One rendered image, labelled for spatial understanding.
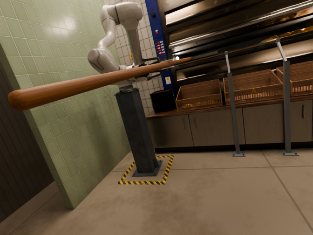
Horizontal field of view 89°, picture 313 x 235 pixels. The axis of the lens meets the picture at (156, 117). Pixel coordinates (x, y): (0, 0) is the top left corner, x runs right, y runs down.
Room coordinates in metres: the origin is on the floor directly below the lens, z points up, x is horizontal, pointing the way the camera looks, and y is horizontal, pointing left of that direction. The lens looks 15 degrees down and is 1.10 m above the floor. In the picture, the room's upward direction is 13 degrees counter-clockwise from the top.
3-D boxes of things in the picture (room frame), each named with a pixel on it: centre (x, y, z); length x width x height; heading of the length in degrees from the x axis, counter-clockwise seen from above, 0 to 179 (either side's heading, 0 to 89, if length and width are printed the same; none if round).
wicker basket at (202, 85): (2.13, -0.63, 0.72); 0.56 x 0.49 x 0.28; 68
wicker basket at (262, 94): (1.89, -1.17, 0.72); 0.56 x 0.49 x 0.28; 65
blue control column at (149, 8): (3.41, -0.68, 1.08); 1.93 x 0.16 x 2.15; 156
